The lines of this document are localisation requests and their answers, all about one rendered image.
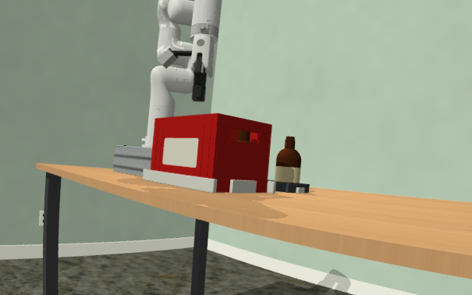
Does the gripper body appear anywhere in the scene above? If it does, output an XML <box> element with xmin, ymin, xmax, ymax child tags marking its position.
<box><xmin>190</xmin><ymin>34</ymin><xmax>218</xmax><ymax>78</ymax></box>

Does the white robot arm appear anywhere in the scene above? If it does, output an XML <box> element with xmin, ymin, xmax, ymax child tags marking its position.
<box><xmin>142</xmin><ymin>0</ymin><xmax>222</xmax><ymax>148</ymax></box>

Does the red crate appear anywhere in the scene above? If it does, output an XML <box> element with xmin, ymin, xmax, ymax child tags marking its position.
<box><xmin>151</xmin><ymin>113</ymin><xmax>272</xmax><ymax>193</ymax></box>

